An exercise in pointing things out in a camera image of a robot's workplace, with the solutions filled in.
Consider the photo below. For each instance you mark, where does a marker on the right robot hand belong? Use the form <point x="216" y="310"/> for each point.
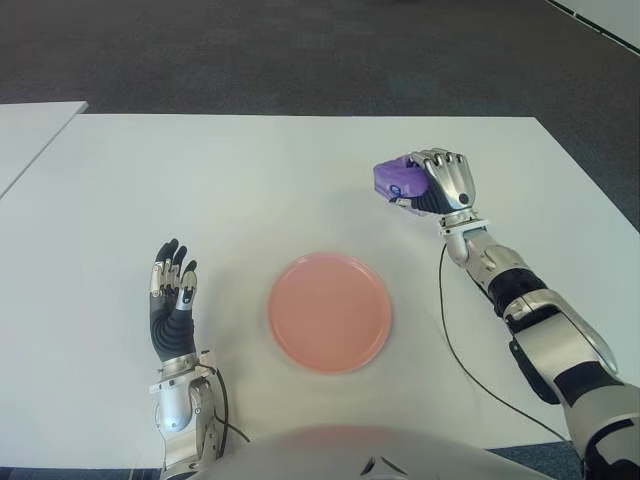
<point x="452" y="182"/>

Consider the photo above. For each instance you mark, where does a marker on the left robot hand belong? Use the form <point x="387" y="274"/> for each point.
<point x="172" y="330"/>

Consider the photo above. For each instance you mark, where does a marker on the purple tissue paper pack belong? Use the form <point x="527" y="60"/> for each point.
<point x="400" y="177"/>

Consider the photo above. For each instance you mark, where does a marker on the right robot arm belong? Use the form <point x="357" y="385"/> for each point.
<point x="550" y="330"/>

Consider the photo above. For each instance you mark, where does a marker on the pink round plate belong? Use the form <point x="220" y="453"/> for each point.
<point x="330" y="312"/>

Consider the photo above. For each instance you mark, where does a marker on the grey robot torso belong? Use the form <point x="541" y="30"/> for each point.
<point x="325" y="455"/>

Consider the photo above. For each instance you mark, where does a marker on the white floor panel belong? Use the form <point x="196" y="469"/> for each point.
<point x="610" y="20"/>

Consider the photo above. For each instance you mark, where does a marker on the white neighbouring table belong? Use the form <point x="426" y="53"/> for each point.
<point x="30" y="135"/>

